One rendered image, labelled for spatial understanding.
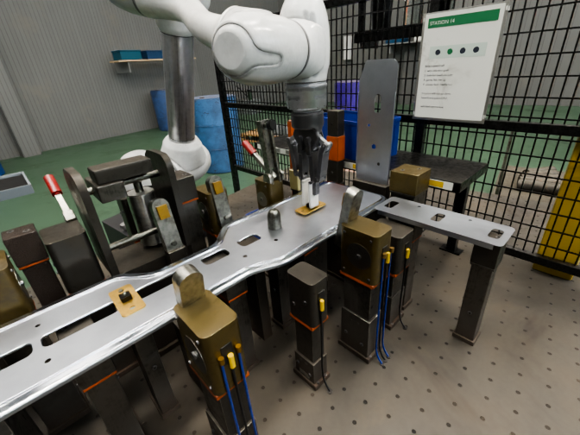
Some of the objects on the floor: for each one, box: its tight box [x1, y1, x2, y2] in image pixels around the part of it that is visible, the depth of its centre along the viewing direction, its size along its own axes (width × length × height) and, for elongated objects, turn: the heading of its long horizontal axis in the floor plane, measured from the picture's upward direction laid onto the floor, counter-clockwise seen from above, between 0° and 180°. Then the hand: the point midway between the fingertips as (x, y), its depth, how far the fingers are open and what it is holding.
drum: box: [150, 89, 168, 131], centre depth 787 cm, size 64×67×97 cm
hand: (310, 192), depth 79 cm, fingers closed, pressing on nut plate
